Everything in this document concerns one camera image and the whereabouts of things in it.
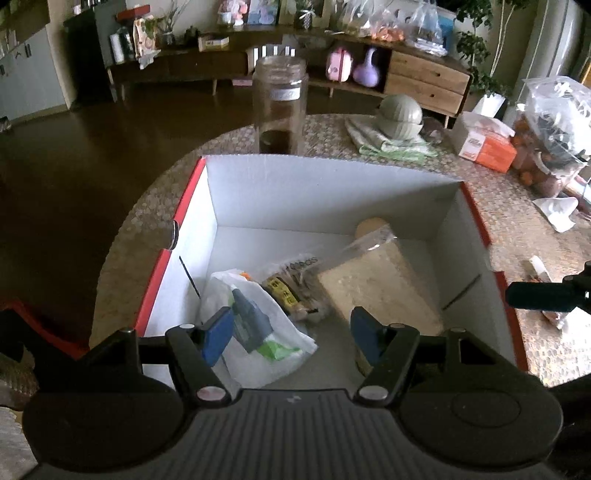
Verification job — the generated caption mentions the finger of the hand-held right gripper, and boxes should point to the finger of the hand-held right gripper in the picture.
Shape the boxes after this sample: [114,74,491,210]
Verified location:
[505,261,591,315]

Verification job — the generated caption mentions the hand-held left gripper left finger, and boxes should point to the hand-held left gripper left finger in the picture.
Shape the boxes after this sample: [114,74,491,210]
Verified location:
[85,306,235,409]

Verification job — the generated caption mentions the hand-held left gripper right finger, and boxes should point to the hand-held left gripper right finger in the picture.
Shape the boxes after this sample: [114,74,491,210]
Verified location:
[350,306,509,409]

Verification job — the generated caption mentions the bagged sliced bread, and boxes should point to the bagged sliced bread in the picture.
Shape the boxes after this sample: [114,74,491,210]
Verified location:
[316,225,446,376]

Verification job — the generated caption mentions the white plastic bag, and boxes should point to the white plastic bag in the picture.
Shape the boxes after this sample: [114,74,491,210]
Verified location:
[199,270,319,389]

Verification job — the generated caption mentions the clear snack packet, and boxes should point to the clear snack packet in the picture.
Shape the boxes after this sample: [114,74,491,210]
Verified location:
[260,260,332,322]

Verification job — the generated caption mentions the brown bread bun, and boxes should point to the brown bread bun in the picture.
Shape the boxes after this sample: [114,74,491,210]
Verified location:
[355,218,391,239]

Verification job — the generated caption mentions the red cardboard box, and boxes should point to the red cardboard box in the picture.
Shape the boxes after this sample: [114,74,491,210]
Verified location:
[134,154,529,391]

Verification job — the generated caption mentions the small white packet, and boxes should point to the small white packet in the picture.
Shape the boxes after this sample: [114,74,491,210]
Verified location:
[526,255,553,283]

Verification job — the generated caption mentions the pink wrapper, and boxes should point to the pink wrapper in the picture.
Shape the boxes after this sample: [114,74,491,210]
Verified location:
[540,309,574,330]

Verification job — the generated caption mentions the orange tissue pack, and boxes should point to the orange tissue pack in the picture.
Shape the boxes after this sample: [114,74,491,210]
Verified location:
[450,111,518,174]

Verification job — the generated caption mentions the large clear plastic bag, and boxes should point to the large clear plastic bag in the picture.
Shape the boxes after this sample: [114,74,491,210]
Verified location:
[512,76,591,191]

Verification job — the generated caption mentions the green folded cloth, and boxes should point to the green folded cloth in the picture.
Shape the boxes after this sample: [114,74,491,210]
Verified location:
[345,115,445,163]

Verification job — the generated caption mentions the grey green stacked bowls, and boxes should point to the grey green stacked bowls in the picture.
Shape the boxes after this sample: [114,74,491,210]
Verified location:
[378,93,424,140]

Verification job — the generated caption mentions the glass jar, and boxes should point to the glass jar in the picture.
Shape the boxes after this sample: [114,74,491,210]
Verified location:
[252,56,309,155]

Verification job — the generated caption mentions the wooden cabinet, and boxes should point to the wooden cabinet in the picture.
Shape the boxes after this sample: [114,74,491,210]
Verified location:
[106,23,472,128]

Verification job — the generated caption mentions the white floor air conditioner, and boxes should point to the white floor air conditioner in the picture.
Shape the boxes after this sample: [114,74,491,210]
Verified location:
[503,0,588,126]

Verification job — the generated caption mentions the green potted plant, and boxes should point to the green potted plant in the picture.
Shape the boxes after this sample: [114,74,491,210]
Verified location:
[455,0,511,118]

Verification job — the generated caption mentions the purple goose vase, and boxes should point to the purple goose vase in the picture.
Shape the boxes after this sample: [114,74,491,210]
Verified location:
[353,46,382,88]

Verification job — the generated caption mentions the white router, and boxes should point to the white router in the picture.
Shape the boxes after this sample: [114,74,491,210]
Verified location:
[246,44,297,75]

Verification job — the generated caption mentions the thin clear plastic bag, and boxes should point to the thin clear plastic bag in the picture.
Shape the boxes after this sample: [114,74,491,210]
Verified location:
[409,2,456,52]

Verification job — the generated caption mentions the small cardboard box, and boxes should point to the small cardboard box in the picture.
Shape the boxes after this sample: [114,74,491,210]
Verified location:
[198,34,230,52]

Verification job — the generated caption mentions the floral bag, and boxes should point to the floral bag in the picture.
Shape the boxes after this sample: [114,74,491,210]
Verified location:
[131,15,161,70]

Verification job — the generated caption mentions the white paper roll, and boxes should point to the white paper roll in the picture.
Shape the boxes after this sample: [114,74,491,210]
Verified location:
[108,31,129,65]

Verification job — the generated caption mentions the bag of oranges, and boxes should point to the bag of oranges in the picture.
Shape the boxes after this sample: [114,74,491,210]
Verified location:
[344,0,408,43]

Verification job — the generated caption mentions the pink pig doll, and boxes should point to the pink pig doll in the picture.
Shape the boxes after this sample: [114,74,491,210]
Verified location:
[217,0,249,26]

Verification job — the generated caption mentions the wooden photo frame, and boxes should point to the wooden photo frame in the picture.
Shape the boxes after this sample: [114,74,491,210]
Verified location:
[286,0,332,29]

